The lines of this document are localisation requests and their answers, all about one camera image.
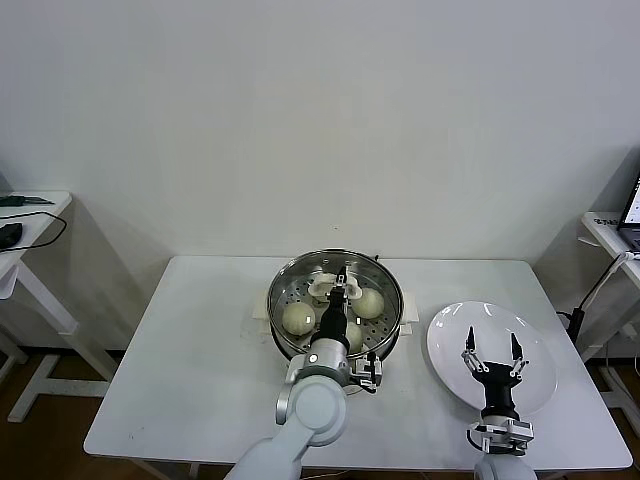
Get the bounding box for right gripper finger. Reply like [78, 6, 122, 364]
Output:
[506, 332, 531, 380]
[460, 326, 491, 375]

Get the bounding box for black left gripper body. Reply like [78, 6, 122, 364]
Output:
[318, 293, 351, 347]

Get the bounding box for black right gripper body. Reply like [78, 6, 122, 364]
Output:
[476, 362, 520, 415]

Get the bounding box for round glass pot lid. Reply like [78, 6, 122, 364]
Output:
[267, 249, 404, 359]

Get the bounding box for white steamed baozi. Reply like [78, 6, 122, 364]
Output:
[345, 322, 365, 354]
[282, 304, 316, 336]
[352, 288, 385, 319]

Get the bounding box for stainless steel steamer basket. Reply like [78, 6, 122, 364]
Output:
[266, 248, 404, 362]

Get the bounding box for steel steamer pot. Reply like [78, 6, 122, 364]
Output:
[251, 287, 419, 399]

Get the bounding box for large white plate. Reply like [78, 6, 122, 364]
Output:
[426, 300, 559, 416]

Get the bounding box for white side table with laptop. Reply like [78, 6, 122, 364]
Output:
[577, 209, 640, 426]

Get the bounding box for open dark laptop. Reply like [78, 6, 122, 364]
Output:
[615, 172, 640, 251]

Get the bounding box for small black pouch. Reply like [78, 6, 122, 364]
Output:
[0, 223, 24, 251]

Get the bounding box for dark green flat tool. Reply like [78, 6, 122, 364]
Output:
[0, 194, 54, 207]

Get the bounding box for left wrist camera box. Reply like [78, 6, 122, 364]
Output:
[349, 352, 385, 391]

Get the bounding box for black cable with adapter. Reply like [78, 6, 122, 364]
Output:
[555, 257, 619, 361]

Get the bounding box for white charger cable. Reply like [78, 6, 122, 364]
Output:
[604, 249, 640, 276]

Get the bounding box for thin black looped cable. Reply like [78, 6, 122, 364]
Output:
[0, 211, 68, 255]

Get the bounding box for white side table with cable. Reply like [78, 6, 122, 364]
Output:
[0, 191, 119, 425]

